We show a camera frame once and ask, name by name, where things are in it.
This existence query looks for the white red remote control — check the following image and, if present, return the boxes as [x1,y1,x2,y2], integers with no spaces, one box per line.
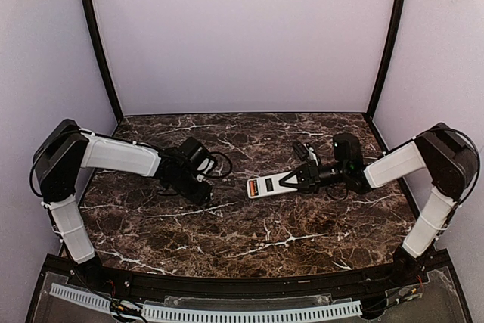
[246,172,296,199]

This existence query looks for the orange battery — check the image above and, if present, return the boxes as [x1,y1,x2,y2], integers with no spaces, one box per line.
[247,181,259,198]

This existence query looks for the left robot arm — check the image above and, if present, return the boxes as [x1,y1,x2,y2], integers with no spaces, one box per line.
[29,119,217,264]

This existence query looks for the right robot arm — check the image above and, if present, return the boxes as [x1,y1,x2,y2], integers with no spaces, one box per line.
[277,123,481,284]

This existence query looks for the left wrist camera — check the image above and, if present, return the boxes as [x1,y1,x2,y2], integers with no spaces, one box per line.
[197,152,218,180]

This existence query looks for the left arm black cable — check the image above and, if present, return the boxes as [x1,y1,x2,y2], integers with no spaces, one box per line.
[200,151,234,179]

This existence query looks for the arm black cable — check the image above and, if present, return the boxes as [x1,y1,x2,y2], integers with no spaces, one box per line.
[200,151,234,179]
[427,126,481,225]

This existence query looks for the black front rail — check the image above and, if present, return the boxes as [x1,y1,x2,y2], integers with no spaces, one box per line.
[82,263,396,300]

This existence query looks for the centre white cable duct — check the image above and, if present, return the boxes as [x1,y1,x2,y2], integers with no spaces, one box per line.
[142,301,362,323]

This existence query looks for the white cable duct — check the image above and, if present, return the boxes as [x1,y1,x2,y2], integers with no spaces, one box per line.
[49,283,110,314]
[142,301,362,323]

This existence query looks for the left white cable duct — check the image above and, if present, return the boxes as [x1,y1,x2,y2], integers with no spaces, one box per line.
[49,283,110,314]

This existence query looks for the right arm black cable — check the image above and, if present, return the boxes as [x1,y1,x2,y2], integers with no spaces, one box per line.
[427,126,481,225]

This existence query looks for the right black frame post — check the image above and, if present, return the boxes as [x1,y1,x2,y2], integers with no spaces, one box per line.
[367,0,405,114]

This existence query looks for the black frame post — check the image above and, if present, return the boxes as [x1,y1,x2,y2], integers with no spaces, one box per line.
[367,0,405,114]
[81,0,124,123]

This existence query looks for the left black frame post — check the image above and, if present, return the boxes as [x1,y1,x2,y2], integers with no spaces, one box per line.
[81,0,124,123]

